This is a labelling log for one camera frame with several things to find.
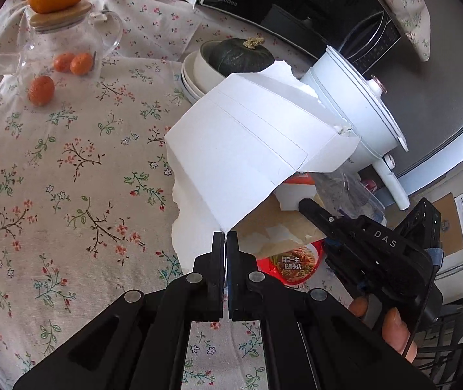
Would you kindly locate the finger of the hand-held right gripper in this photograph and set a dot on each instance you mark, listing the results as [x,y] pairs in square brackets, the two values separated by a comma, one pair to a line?
[316,213]

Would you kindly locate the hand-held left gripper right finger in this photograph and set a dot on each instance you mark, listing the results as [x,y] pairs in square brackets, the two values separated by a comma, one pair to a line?
[233,260]

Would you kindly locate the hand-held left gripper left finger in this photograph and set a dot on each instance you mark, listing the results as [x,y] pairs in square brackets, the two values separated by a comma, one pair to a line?
[217,260]

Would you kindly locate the clear plastic bottle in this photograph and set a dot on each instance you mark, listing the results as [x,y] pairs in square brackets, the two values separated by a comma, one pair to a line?
[353,195]

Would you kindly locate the red instant noodle bowl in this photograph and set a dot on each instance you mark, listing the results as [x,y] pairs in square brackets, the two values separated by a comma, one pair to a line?
[292,268]

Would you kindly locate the torn white cardboard box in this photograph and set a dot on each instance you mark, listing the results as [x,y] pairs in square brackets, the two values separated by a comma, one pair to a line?
[239,142]

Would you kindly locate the person's right hand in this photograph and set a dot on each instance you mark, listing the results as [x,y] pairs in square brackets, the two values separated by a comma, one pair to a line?
[394,329]

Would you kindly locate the brown cardboard box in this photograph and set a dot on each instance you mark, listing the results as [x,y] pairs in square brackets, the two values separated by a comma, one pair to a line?
[450,219]

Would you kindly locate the white electric cooking pot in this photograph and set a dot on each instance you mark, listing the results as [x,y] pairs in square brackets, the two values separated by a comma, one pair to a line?
[361,122]

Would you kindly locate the grey refrigerator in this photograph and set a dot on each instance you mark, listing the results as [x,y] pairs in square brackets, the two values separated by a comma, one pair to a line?
[450,130]

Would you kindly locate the floral tablecloth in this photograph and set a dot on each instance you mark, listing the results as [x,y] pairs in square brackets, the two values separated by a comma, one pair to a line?
[73,195]

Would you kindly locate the dark green pumpkin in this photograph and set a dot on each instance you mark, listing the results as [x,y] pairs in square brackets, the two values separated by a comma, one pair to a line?
[235,59]

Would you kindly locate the cream patterned bowl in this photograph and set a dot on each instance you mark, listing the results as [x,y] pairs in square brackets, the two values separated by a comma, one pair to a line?
[207,71]

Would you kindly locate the black microwave oven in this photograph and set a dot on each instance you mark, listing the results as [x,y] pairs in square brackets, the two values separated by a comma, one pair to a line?
[296,0]

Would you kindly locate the small orange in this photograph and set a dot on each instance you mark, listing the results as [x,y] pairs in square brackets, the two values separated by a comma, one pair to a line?
[82,64]
[62,62]
[40,90]

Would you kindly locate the glass teapot with wooden lid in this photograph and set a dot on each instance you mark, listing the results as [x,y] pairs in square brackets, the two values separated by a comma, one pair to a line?
[65,32]

